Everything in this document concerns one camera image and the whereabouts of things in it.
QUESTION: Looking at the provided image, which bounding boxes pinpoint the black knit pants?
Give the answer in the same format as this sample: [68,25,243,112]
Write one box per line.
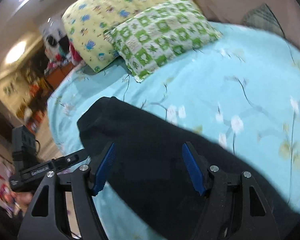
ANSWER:
[77,97,300,239]

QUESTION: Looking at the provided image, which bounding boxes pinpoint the person's left hand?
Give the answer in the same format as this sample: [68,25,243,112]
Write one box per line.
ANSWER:
[12,192,33,217]

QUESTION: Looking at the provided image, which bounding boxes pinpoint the light blue floral bedsheet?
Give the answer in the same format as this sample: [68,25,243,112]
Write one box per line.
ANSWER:
[47,23,300,239]

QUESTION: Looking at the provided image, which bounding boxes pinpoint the yellow cartoon print pillow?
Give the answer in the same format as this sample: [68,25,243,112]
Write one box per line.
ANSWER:
[62,0,168,73]

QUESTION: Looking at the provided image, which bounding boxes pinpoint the green white checkered pillow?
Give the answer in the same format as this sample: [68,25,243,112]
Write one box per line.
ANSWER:
[104,0,222,83]

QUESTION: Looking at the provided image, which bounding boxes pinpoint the pink plaid-heart duvet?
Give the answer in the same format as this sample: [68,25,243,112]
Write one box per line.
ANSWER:
[174,0,300,61]

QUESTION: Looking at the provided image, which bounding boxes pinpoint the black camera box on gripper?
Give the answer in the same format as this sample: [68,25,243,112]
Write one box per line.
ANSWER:
[12,126,39,172]

